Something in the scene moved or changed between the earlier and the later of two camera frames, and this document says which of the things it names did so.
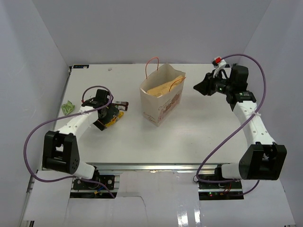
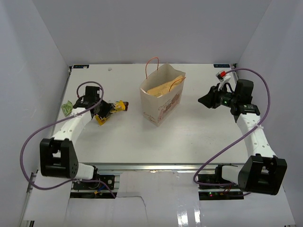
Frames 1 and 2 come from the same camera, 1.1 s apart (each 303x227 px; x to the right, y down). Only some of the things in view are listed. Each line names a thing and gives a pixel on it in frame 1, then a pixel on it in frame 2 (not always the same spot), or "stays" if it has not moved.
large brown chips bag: (161, 89) stays
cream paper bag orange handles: (162, 92) stays
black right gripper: (206, 87) → (210, 100)
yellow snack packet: (120, 115) → (120, 106)
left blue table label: (81, 66) stays
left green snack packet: (67, 108) stays
